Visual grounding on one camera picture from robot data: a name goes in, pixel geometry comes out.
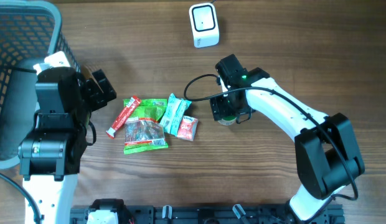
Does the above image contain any green lid jar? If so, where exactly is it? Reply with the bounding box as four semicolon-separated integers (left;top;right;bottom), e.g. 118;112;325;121
218;116;237;126

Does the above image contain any red candy bar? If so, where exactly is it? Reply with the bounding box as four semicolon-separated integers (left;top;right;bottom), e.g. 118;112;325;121
106;95;141;139

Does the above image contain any green snack bag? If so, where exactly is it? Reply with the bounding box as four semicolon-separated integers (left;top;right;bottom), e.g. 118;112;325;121
127;99;167;123

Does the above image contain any red Kleenex tissue pack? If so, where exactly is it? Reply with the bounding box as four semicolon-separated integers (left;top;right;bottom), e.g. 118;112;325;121
177;116;199;141

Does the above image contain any clear gummy candy bag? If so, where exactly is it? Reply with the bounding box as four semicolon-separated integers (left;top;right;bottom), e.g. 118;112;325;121
123;118;168;155

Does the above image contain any mint green wipes pack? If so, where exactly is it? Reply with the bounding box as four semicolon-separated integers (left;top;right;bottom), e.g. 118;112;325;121
160;93;192;136

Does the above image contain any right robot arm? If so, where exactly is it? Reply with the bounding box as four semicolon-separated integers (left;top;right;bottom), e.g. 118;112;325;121
210;54;365;223

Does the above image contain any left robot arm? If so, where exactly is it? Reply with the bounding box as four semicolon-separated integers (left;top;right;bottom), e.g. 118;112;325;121
18;67;116;223

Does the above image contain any white barcode scanner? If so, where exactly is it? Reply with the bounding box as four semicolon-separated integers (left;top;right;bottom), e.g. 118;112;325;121
189;2;220;49

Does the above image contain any grey plastic mesh basket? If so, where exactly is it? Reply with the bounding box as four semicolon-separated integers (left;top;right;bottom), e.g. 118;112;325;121
0;1;80;169

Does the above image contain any black right camera cable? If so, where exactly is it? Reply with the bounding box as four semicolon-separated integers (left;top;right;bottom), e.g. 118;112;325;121
183;73;359;224

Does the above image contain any black camera cable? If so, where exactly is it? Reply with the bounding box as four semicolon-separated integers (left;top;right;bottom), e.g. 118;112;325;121
0;63;97;224
183;73;359;224

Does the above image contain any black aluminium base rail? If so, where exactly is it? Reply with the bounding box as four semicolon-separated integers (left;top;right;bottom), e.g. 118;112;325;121
70;198;345;224

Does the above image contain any black left camera cable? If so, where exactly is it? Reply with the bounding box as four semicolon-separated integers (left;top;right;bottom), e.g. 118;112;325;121
0;63;97;224

